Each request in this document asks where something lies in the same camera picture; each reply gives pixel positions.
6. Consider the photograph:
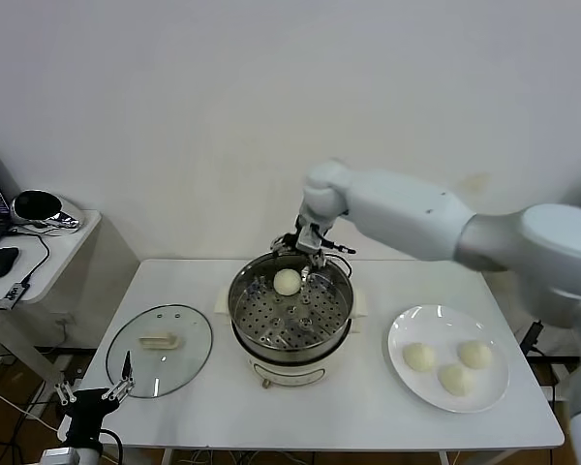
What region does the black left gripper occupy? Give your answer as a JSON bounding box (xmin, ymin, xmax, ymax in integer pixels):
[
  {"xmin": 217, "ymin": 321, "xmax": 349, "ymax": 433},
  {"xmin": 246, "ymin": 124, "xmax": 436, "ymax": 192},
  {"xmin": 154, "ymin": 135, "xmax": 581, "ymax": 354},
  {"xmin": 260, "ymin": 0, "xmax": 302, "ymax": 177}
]
[{"xmin": 54, "ymin": 351, "xmax": 138, "ymax": 450}]

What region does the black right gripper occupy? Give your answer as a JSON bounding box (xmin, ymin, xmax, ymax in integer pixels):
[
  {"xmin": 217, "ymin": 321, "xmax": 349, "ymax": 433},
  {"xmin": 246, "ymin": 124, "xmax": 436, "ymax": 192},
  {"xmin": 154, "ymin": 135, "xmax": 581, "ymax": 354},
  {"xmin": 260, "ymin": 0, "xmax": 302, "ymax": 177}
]
[{"xmin": 269, "ymin": 215, "xmax": 357, "ymax": 281}]

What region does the white steamed baozi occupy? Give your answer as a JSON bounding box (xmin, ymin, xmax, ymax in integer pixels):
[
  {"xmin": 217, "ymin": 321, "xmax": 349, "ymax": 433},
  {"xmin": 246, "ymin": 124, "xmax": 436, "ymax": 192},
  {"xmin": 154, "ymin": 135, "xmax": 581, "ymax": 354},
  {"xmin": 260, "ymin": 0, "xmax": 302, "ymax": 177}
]
[
  {"xmin": 402, "ymin": 342, "xmax": 438, "ymax": 374},
  {"xmin": 438, "ymin": 363, "xmax": 474, "ymax": 396},
  {"xmin": 272, "ymin": 268, "xmax": 302, "ymax": 297},
  {"xmin": 457, "ymin": 339, "xmax": 494, "ymax": 369}
]

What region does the round glass lid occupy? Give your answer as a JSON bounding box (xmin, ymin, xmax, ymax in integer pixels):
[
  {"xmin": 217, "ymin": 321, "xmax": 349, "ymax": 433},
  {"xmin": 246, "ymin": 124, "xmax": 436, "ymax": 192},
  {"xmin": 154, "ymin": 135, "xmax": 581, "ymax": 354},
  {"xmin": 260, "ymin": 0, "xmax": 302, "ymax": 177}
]
[{"xmin": 105, "ymin": 303, "xmax": 214, "ymax": 400}]

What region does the perforated steel steamer basket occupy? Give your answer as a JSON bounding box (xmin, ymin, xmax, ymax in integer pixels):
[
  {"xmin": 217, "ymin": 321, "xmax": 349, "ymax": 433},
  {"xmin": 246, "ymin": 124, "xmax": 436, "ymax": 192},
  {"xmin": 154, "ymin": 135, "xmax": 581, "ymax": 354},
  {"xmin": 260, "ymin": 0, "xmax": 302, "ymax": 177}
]
[{"xmin": 227, "ymin": 250, "xmax": 355, "ymax": 362}]

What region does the cream electric cooker base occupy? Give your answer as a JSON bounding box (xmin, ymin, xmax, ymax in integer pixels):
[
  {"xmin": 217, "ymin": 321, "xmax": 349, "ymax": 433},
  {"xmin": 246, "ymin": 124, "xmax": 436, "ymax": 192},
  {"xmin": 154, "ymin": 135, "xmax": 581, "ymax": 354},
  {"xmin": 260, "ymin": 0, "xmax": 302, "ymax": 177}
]
[{"xmin": 214, "ymin": 285, "xmax": 369, "ymax": 390}]

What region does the small usb adapter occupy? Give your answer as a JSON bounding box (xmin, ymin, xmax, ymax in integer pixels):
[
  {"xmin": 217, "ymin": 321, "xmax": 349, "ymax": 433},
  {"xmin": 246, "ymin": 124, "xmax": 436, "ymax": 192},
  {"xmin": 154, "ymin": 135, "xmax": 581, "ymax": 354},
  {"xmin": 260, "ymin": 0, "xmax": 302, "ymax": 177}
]
[{"xmin": 0, "ymin": 284, "xmax": 33, "ymax": 312}]

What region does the white side table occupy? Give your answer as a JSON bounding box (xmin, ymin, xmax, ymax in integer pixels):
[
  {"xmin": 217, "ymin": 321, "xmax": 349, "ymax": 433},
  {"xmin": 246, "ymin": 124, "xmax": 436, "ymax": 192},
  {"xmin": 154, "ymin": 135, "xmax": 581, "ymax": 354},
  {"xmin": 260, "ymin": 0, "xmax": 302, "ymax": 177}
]
[
  {"xmin": 0, "ymin": 209, "xmax": 141, "ymax": 388},
  {"xmin": 486, "ymin": 270, "xmax": 581, "ymax": 413}
]

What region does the black computer mouse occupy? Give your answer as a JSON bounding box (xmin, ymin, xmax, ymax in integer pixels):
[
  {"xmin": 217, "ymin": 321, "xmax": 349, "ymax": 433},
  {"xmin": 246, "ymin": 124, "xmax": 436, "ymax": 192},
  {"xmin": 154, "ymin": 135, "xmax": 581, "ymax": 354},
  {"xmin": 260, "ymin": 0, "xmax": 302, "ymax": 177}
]
[{"xmin": 0, "ymin": 247, "xmax": 19, "ymax": 281}]

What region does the white round plate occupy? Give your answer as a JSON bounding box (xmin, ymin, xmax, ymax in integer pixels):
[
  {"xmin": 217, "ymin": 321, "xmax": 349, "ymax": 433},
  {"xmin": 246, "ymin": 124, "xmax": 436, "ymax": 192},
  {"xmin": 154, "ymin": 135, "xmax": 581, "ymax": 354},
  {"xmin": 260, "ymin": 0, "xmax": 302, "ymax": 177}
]
[{"xmin": 386, "ymin": 303, "xmax": 509, "ymax": 414}]

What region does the shiny chrome headset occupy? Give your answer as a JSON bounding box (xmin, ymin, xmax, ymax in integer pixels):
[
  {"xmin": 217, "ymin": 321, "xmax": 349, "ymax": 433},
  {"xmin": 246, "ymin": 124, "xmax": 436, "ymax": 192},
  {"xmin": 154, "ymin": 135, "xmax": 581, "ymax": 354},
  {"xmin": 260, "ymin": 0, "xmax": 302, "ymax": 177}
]
[{"xmin": 11, "ymin": 190, "xmax": 83, "ymax": 236}]

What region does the white floor cable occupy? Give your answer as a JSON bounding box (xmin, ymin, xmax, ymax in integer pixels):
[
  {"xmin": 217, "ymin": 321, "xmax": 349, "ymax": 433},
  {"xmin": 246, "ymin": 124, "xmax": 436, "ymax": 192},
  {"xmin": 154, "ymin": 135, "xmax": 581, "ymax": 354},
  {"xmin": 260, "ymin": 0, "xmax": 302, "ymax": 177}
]
[{"xmin": 0, "ymin": 386, "xmax": 62, "ymax": 435}]

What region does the thin black cable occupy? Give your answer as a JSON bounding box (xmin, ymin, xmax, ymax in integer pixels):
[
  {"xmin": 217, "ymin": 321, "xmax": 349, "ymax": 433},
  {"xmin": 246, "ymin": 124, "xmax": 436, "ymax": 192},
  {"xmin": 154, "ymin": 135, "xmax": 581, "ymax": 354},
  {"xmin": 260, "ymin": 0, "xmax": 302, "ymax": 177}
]
[{"xmin": 7, "ymin": 227, "xmax": 50, "ymax": 287}]

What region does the black cable with adapter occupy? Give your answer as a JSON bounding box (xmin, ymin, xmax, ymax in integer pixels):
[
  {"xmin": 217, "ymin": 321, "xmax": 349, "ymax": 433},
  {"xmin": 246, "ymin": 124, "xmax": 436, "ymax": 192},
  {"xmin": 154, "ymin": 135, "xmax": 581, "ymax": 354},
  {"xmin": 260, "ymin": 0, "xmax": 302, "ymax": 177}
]
[{"xmin": 525, "ymin": 319, "xmax": 544, "ymax": 357}]

